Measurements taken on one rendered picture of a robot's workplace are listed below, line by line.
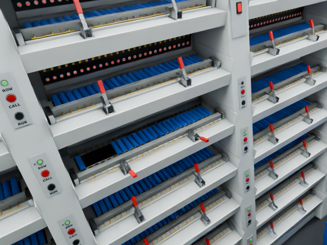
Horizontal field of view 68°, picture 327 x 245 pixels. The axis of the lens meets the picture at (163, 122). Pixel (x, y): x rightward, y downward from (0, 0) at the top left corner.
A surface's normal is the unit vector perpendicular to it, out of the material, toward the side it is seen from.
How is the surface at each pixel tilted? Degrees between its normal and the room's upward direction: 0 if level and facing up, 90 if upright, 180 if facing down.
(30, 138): 90
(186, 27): 108
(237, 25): 90
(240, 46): 90
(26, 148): 90
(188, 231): 18
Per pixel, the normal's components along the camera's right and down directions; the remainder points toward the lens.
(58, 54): 0.54, 0.53
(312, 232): -0.18, -0.90
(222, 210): -0.01, -0.78
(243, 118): 0.51, 0.26
